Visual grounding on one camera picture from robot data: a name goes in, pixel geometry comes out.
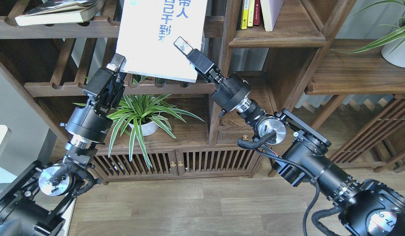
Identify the red book spine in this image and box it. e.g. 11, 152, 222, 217
253, 0, 261, 26

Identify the small white purple book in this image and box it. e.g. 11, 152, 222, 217
260, 0, 284, 32

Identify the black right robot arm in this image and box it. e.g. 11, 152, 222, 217
174, 37, 405, 236

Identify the potted plant on side shelf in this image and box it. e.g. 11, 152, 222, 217
337, 0, 405, 68

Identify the cream book spine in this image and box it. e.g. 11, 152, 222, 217
246, 0, 255, 27

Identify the spider plant in white pot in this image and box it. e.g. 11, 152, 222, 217
72, 74, 205, 169

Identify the large white book blue text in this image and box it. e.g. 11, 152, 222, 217
116, 0, 207, 83

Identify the wooden side shelf unit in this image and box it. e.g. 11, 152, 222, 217
306, 39, 405, 173

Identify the yellow book spine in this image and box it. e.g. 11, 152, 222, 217
239, 0, 250, 30

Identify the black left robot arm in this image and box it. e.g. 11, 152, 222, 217
0, 53, 125, 236

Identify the tan paperback book top left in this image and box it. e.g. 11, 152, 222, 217
15, 0, 105, 26

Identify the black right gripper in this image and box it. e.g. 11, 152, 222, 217
174, 36, 251, 117

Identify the dark wooden bookshelf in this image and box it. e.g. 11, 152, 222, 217
0, 0, 355, 181

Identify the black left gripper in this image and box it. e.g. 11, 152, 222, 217
65, 53, 125, 145

